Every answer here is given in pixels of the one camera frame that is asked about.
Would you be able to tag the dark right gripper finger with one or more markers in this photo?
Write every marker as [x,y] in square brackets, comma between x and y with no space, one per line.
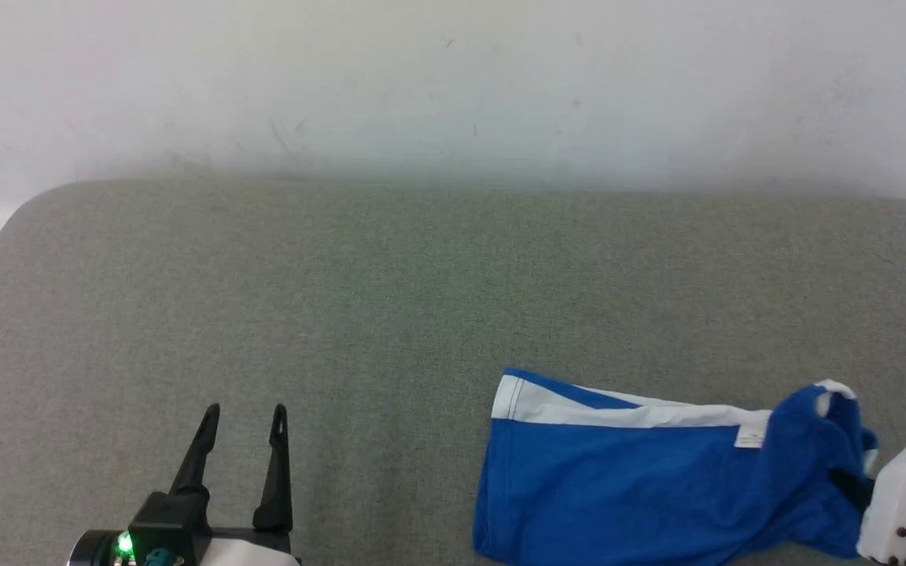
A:
[852,487]

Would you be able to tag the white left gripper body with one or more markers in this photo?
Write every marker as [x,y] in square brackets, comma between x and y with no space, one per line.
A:
[256,552]

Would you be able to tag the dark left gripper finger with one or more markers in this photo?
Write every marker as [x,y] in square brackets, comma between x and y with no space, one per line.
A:
[275,479]
[195,464]

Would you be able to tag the blue white sports shorts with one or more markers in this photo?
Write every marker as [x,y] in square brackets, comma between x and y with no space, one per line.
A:
[618,487]

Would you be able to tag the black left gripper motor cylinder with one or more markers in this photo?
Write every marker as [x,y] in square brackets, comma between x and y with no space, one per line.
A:
[99,550]

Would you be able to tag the grey fabric sofa cushion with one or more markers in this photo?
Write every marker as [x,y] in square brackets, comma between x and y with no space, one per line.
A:
[343,314]

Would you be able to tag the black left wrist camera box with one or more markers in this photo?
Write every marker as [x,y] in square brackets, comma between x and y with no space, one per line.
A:
[170,519]

